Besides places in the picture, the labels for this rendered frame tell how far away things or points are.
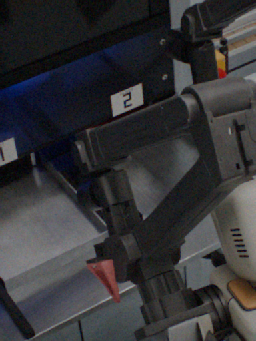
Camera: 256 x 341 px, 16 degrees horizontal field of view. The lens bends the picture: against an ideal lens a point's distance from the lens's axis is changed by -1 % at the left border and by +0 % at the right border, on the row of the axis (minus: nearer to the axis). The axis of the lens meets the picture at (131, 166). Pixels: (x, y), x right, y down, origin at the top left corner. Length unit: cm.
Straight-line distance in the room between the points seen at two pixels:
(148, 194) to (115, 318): 61
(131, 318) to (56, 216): 66
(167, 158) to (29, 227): 38
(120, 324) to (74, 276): 72
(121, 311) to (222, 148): 152
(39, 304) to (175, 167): 50
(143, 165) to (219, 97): 106
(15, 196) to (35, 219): 10
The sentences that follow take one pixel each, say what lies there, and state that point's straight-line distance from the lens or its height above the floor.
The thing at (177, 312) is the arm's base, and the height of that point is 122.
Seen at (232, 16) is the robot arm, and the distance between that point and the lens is 177.
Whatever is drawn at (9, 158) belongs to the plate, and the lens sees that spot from 204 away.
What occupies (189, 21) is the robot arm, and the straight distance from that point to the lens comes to 182.
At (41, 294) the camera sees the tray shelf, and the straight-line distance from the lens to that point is 188.
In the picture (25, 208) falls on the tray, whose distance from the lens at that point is 208.
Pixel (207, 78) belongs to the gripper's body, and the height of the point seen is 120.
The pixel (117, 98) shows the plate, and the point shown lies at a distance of 210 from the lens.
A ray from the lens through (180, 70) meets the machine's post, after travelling 218.
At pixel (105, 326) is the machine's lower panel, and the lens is 257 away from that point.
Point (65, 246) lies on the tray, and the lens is 196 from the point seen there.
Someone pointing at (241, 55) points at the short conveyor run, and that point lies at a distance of 244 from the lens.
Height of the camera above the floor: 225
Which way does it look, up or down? 40 degrees down
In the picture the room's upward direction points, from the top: 6 degrees counter-clockwise
